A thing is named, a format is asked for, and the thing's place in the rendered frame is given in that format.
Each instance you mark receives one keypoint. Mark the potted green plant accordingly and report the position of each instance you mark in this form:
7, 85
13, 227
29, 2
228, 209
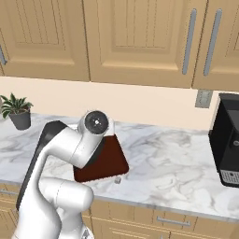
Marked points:
18, 111

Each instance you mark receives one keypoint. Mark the tan drawer front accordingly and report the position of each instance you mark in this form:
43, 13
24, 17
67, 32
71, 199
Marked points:
9, 193
168, 219

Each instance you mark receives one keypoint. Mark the grey wall socket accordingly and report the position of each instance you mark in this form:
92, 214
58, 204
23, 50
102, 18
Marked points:
203, 98

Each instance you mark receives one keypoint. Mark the tan wall cupboard door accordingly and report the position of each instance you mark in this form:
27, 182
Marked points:
140, 40
43, 34
217, 46

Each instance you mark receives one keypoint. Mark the dark brown tray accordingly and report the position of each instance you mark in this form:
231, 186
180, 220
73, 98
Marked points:
110, 161

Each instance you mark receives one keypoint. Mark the black coffee machine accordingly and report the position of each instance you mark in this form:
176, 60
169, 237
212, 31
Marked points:
225, 140

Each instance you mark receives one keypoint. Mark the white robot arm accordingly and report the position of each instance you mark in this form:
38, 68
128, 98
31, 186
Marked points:
62, 149

